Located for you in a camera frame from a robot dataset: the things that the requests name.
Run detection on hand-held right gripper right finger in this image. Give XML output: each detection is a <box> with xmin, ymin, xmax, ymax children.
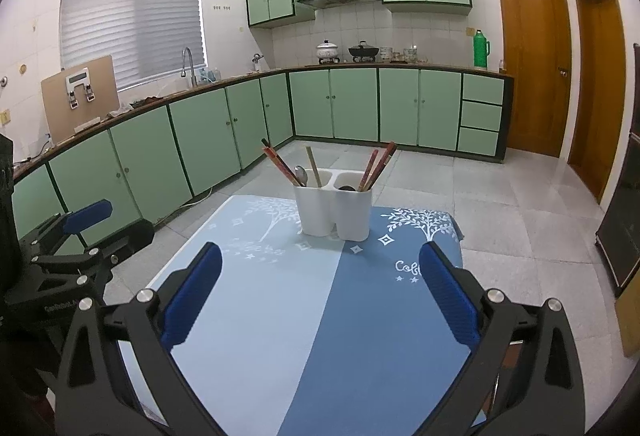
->
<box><xmin>417</xmin><ymin>241</ymin><xmax>587</xmax><ymax>436</ymax></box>

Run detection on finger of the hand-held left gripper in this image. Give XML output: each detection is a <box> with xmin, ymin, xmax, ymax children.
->
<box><xmin>32</xmin><ymin>221</ymin><xmax>155</xmax><ymax>287</ymax></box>
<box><xmin>20</xmin><ymin>199</ymin><xmax>113</xmax><ymax>257</ymax></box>

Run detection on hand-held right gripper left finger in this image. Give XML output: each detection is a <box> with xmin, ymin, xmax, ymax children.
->
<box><xmin>55</xmin><ymin>242</ymin><xmax>223</xmax><ymax>436</ymax></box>

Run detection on white two-part utensil holder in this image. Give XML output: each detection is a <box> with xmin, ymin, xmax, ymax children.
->
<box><xmin>292</xmin><ymin>169</ymin><xmax>373</xmax><ymax>241</ymax></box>

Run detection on red patterned chopstick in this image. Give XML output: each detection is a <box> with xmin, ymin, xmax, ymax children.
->
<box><xmin>364</xmin><ymin>145</ymin><xmax>392</xmax><ymax>191</ymax></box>
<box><xmin>358</xmin><ymin>149</ymin><xmax>379</xmax><ymax>191</ymax></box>
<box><xmin>367</xmin><ymin>142</ymin><xmax>398</xmax><ymax>191</ymax></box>

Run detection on blue printed tablecloth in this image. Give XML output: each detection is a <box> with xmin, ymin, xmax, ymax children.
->
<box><xmin>117</xmin><ymin>195</ymin><xmax>463</xmax><ymax>436</ymax></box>

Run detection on white clip device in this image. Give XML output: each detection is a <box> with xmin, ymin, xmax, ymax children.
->
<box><xmin>65</xmin><ymin>67</ymin><xmax>97</xmax><ymax>109</ymax></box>

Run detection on cardboard box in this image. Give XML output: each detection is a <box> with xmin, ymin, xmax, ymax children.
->
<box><xmin>615</xmin><ymin>276</ymin><xmax>640</xmax><ymax>359</ymax></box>

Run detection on metal sink faucet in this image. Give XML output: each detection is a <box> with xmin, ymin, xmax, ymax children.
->
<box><xmin>181</xmin><ymin>46</ymin><xmax>197</xmax><ymax>89</ymax></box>

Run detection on dark cabinet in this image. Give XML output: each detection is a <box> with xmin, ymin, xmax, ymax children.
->
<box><xmin>595</xmin><ymin>43</ymin><xmax>640</xmax><ymax>299</ymax></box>

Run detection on white window blind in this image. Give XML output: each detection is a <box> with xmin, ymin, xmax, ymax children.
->
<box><xmin>60</xmin><ymin>0</ymin><xmax>207</xmax><ymax>91</ymax></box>

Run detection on green lower kitchen cabinets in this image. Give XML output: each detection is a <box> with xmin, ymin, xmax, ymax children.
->
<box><xmin>10</xmin><ymin>66</ymin><xmax>516</xmax><ymax>257</ymax></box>

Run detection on wooden door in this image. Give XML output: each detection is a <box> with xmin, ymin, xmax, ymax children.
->
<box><xmin>494</xmin><ymin>0</ymin><xmax>573</xmax><ymax>159</ymax></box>
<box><xmin>567</xmin><ymin>0</ymin><xmax>628</xmax><ymax>204</ymax></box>

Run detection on green thermos flask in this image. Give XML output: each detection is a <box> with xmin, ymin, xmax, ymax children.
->
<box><xmin>473</xmin><ymin>30</ymin><xmax>492</xmax><ymax>68</ymax></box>

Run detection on black wok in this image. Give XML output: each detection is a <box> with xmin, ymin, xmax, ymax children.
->
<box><xmin>348</xmin><ymin>42</ymin><xmax>382</xmax><ymax>62</ymax></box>

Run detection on white cooking pot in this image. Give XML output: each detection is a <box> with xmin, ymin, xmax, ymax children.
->
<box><xmin>316</xmin><ymin>40</ymin><xmax>341</xmax><ymax>64</ymax></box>

